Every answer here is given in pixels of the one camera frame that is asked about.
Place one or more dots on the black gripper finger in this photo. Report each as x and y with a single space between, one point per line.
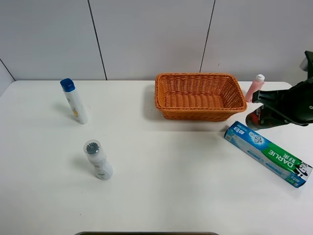
274 118
268 97

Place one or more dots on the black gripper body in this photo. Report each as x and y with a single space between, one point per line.
297 103

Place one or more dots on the black red cosmetic tube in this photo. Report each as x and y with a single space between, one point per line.
264 118

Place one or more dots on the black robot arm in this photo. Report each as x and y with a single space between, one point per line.
281 107

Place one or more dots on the Darlie toothpaste box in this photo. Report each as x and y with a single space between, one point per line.
279 161

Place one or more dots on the orange woven basket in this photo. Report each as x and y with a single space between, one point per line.
198 96

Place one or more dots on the pink bottle white cap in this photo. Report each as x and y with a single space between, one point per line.
256 85

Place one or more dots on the white bottle clear brush cap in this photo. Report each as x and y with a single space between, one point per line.
98 158

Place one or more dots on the white bottle blue cap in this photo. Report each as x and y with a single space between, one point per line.
74 100

